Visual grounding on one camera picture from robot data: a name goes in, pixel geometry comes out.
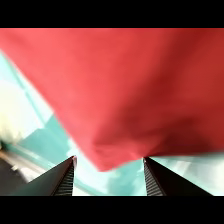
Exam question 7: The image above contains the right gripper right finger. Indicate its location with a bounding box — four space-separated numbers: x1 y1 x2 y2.
142 156 213 197

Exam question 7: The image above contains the red garment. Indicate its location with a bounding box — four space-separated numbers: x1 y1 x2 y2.
0 28 224 173

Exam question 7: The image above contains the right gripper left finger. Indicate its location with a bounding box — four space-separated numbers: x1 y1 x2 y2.
11 155 78 197

